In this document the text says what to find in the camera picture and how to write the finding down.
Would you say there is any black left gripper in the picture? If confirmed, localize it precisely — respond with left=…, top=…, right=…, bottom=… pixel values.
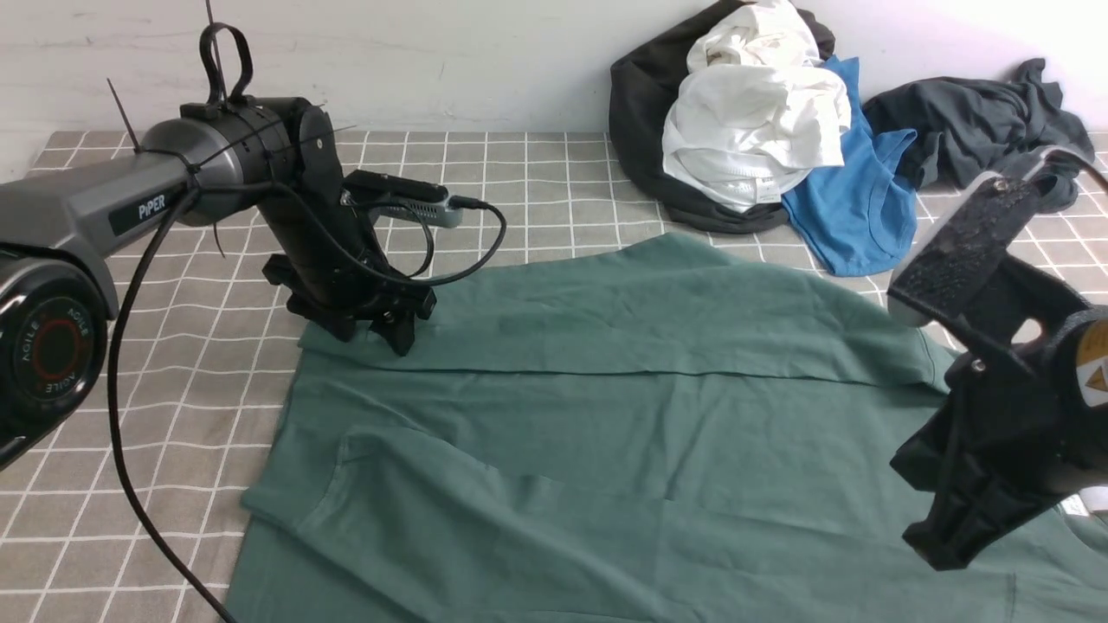
left=260, top=106, right=437, bottom=357

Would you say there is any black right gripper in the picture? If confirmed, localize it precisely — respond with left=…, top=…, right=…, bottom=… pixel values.
left=890, top=255, right=1105, bottom=571

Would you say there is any green long-sleeve top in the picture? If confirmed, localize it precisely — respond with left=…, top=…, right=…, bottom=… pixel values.
left=226, top=234, right=1105, bottom=622

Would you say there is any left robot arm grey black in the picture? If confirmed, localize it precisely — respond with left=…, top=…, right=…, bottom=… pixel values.
left=1, top=96, right=437, bottom=466

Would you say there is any blue t-shirt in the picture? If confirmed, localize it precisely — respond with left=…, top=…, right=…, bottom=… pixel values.
left=783, top=57, right=917, bottom=277

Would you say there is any black garment under white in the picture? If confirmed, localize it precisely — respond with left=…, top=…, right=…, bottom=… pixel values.
left=609, top=1, right=835, bottom=235

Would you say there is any dark grey crumpled garment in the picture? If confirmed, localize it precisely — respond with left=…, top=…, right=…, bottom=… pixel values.
left=862, top=58, right=1095, bottom=188

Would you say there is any white crumpled garment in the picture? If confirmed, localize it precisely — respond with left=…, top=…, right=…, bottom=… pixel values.
left=661, top=1, right=852, bottom=212

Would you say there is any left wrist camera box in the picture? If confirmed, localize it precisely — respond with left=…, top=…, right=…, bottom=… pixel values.
left=341, top=170, right=488, bottom=228

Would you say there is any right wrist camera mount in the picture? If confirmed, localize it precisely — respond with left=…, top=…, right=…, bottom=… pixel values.
left=888, top=173, right=1105, bottom=359

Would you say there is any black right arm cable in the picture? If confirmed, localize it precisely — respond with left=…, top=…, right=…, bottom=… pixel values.
left=1043, top=147, right=1108, bottom=196

